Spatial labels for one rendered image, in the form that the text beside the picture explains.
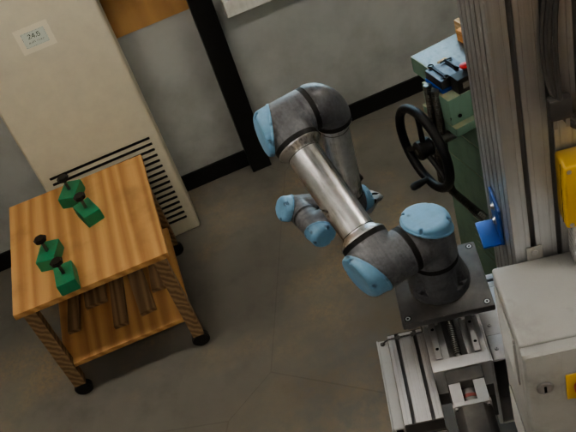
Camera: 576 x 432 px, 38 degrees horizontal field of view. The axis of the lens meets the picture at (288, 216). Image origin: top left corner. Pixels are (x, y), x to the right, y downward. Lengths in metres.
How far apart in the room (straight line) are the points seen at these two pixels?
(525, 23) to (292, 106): 0.87
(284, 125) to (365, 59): 2.02
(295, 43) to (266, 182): 0.65
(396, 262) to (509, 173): 0.56
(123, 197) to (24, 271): 0.46
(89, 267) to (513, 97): 2.00
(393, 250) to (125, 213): 1.50
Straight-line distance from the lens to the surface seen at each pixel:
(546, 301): 1.47
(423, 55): 2.73
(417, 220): 1.90
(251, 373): 3.11
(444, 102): 2.42
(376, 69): 4.00
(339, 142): 2.12
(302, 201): 2.33
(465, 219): 2.98
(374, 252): 1.87
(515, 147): 1.36
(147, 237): 2.99
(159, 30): 3.60
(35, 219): 3.36
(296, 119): 1.98
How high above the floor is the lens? 2.34
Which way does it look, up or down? 40 degrees down
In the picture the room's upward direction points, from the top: 20 degrees counter-clockwise
